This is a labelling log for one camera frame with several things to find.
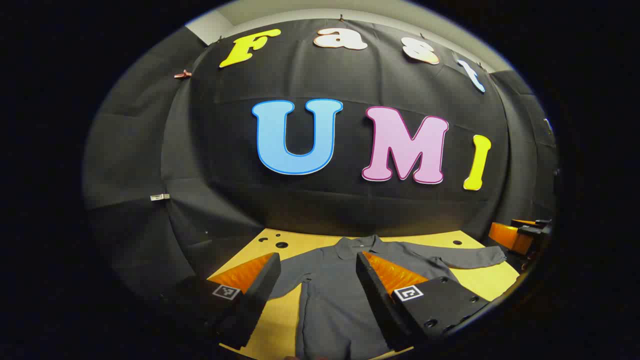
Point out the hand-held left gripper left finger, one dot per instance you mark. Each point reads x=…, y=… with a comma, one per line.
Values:
x=260, y=290

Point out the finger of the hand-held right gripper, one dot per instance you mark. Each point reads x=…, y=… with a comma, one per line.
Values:
x=505, y=237

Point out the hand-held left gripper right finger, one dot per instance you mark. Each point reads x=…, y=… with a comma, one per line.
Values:
x=375, y=295

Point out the grey long-sleeved shirt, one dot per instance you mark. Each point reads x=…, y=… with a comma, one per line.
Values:
x=330, y=300

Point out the silver metal clip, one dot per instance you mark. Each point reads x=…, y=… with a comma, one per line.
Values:
x=160, y=197

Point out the red clip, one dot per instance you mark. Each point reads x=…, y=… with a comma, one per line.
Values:
x=182, y=75

